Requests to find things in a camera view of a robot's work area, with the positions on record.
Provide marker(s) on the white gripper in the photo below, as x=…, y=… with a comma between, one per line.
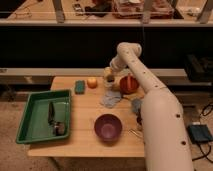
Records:
x=108, y=72

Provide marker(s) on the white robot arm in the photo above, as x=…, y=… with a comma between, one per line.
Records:
x=166, y=145

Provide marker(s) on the orange fruit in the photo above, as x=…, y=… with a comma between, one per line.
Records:
x=92, y=82

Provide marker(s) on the red bowl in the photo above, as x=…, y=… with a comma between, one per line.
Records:
x=128, y=84

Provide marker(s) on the green sponge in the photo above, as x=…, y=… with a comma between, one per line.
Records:
x=80, y=87

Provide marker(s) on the wooden table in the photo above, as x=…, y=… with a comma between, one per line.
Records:
x=83, y=142

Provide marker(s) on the blue grey plush object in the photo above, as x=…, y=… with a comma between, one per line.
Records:
x=136, y=105

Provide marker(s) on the purple bowl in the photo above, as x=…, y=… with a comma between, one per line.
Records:
x=108, y=127

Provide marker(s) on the brown pine cone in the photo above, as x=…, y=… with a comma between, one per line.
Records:
x=139, y=118

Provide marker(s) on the metal fork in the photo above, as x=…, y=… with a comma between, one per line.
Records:
x=136, y=134

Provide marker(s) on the dark knife in tray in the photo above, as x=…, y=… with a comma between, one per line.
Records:
x=51, y=113

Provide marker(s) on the green plastic tray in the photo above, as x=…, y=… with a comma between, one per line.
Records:
x=34, y=126

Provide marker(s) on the small dark object in tray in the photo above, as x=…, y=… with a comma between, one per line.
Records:
x=59, y=128

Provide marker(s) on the blue foot pedal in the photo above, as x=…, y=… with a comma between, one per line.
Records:
x=199, y=134

